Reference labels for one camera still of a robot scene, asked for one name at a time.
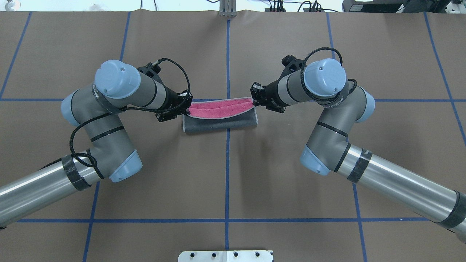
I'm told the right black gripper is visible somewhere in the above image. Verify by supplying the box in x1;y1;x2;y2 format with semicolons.
250;82;285;113

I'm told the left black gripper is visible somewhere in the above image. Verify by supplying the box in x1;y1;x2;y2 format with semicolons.
165;90;193;118

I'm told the pink and grey towel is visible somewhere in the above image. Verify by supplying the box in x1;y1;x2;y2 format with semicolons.
182;97;258;133

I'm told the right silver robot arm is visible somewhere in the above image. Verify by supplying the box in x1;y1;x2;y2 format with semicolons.
250;55;465;243

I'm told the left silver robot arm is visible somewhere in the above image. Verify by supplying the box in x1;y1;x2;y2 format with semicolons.
0;58;193;230

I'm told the black box with label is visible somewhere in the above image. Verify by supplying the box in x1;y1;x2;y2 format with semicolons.
341;0;403;13

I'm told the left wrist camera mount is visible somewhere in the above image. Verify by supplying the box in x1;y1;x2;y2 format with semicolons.
137;63;163;84

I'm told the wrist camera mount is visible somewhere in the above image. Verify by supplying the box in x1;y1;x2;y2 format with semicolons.
281;55;307;76
137;63;163;84

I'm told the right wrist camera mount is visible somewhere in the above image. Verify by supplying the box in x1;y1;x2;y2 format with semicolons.
281;55;307;76

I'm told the right black camera cable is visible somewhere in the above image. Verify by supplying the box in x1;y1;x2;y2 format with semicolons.
300;47;358;102

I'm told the black camera cable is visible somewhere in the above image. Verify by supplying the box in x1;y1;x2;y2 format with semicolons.
300;47;358;102
69;57;191;168

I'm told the left black camera cable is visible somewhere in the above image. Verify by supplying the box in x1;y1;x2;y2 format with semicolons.
69;57;191;168

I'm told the aluminium frame post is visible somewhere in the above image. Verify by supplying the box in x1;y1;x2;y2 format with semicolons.
218;0;237;17

